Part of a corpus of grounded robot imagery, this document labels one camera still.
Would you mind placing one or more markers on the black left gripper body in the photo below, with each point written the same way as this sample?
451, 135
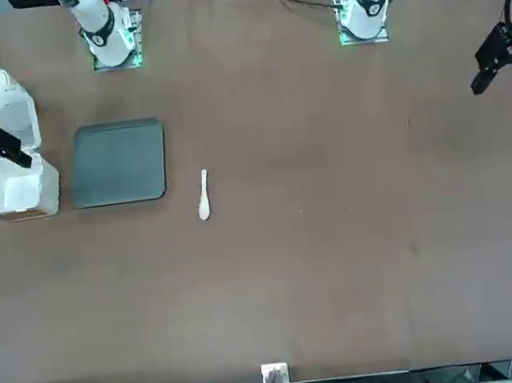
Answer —
499, 46

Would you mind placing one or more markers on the dark grey square tray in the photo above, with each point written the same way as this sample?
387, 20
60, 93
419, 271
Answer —
120, 164

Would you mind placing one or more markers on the white plastic spoon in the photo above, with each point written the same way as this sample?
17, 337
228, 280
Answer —
205, 210

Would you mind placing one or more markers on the translucent white container lid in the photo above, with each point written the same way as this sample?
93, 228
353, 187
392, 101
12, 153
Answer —
24, 118

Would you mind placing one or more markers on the white socket box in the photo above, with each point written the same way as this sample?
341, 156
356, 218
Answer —
275, 369

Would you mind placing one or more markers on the white plastic container base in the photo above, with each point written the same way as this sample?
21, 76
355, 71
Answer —
6, 196

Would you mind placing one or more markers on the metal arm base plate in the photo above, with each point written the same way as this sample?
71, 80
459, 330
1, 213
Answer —
338, 1
137, 32

